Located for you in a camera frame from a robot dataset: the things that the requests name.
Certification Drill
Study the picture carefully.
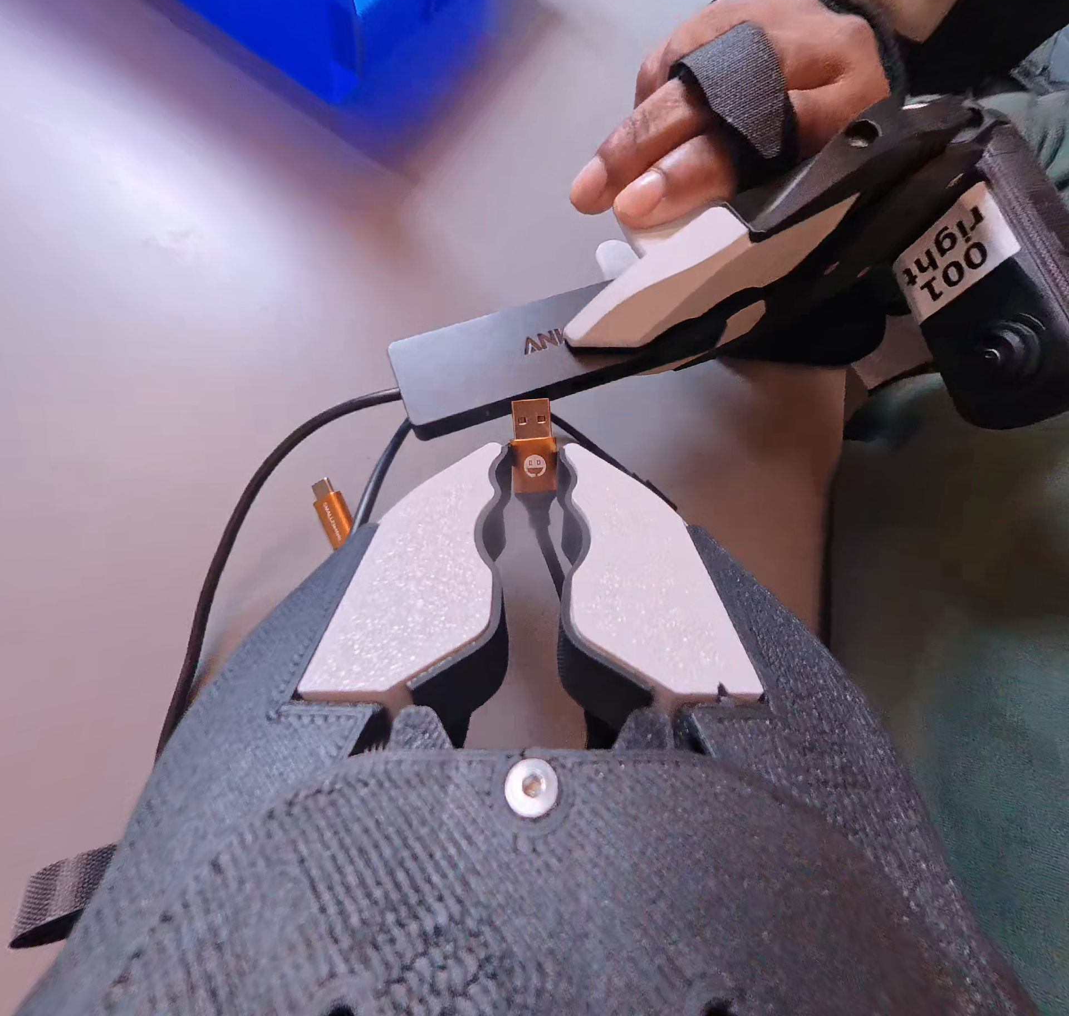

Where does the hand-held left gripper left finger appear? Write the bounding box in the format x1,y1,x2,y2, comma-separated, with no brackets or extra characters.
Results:
296,441,512,702

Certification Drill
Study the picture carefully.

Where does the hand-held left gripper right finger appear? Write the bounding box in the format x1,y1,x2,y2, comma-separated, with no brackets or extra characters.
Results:
555,443,767,706

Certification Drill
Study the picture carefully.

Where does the thick black braided usb cable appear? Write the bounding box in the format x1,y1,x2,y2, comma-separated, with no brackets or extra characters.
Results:
311,477,356,549

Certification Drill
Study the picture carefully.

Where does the black hub cable with strap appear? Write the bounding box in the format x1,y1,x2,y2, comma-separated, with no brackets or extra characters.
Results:
154,390,678,758

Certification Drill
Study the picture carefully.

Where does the person's right forearm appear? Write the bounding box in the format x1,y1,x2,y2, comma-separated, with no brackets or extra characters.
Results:
869,0,1069,107

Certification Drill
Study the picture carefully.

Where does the person's right hand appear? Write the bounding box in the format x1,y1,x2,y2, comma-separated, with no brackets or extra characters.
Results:
570,0,911,232

